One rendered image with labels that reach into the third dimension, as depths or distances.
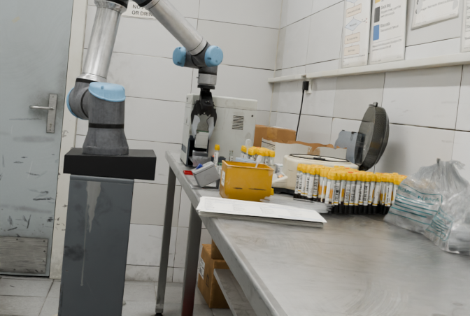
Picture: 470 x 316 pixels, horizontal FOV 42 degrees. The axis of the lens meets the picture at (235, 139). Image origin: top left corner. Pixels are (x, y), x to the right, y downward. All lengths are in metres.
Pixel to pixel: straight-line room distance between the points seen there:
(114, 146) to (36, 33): 1.90
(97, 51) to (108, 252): 0.68
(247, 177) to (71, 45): 2.25
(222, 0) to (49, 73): 1.13
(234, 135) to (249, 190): 0.85
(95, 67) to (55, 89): 1.63
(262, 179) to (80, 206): 0.61
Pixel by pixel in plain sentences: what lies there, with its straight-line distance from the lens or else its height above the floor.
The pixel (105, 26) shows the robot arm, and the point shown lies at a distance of 2.18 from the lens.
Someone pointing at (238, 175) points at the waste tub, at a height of 0.95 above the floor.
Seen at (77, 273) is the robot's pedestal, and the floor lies 0.56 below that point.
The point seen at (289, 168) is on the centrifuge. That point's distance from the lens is 1.97.
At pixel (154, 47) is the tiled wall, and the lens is 3.83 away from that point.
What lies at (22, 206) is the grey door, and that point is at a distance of 3.86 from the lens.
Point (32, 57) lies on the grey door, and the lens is 3.80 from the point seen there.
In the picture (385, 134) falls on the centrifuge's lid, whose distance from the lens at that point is 2.01.
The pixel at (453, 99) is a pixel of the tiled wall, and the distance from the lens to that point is 1.83.
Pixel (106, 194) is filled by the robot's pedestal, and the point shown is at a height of 0.82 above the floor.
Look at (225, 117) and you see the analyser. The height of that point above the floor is 1.09.
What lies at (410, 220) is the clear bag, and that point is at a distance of 1.60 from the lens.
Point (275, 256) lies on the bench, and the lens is 1.12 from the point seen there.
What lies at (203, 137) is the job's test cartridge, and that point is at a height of 1.01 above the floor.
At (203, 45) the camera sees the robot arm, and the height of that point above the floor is 1.34.
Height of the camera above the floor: 1.13
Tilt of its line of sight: 3 degrees down
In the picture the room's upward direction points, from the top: 6 degrees clockwise
